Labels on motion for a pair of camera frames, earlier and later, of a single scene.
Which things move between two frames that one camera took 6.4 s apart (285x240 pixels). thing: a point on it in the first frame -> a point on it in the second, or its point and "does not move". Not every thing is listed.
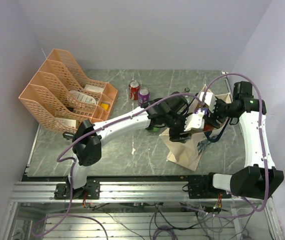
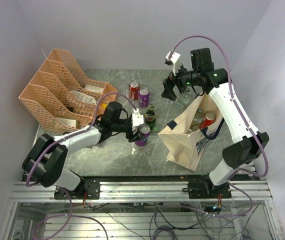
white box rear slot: x=94 y=88 does not move
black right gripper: x=210 y=119 -> x=169 y=83
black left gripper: x=175 y=135 -> x=134 y=137
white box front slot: x=70 y=122 does not move
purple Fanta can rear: x=143 y=96 does not move
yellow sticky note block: x=105 y=106 does not move
